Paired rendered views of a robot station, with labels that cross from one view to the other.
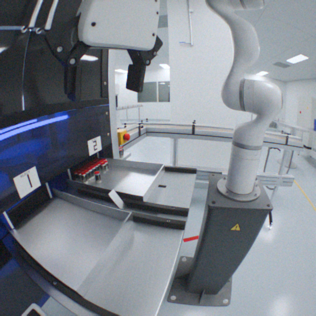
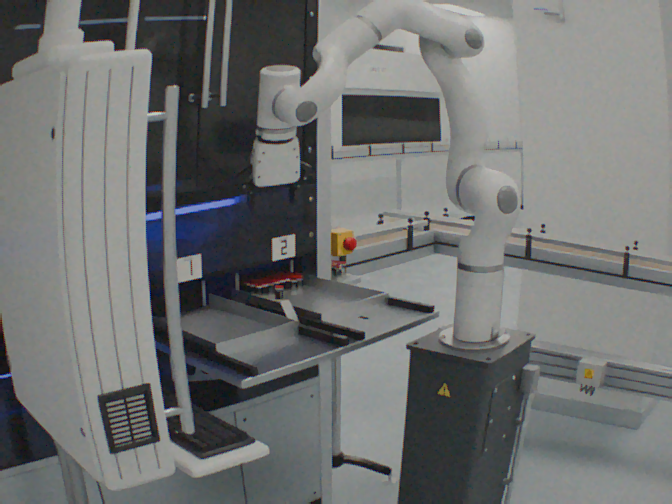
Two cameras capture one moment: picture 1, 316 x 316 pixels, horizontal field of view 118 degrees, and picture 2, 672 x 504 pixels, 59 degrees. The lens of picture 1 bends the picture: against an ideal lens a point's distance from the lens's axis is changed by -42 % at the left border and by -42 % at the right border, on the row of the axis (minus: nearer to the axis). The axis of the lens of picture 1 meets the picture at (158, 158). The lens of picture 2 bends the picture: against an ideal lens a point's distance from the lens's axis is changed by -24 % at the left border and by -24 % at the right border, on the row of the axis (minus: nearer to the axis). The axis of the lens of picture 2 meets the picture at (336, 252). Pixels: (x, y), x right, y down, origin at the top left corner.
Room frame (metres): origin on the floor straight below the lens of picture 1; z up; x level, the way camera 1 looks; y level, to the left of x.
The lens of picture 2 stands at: (-1.21, -0.74, 1.45)
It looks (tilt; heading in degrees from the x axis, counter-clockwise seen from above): 12 degrees down; 25
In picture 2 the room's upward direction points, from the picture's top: straight up
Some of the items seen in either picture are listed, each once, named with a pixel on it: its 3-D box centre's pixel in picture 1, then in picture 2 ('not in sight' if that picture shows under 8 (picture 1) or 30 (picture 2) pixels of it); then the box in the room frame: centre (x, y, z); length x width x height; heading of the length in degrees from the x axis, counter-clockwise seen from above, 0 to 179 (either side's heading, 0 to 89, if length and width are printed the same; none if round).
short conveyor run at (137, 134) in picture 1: (122, 137); (363, 245); (1.17, 0.26, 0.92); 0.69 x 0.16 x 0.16; 163
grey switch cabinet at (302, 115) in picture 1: (305, 121); not in sight; (4.34, -6.08, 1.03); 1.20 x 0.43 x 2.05; 163
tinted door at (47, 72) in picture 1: (77, 30); (260, 77); (0.53, 0.29, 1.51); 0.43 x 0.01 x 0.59; 163
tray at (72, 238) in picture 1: (58, 227); (212, 322); (0.25, 0.27, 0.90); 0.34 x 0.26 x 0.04; 73
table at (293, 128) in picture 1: (291, 145); not in sight; (2.59, -3.07, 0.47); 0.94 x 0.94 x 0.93
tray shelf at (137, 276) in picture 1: (110, 208); (281, 325); (0.39, 0.15, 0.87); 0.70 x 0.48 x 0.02; 163
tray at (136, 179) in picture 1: (116, 175); (308, 297); (0.58, 0.17, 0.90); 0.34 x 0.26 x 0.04; 73
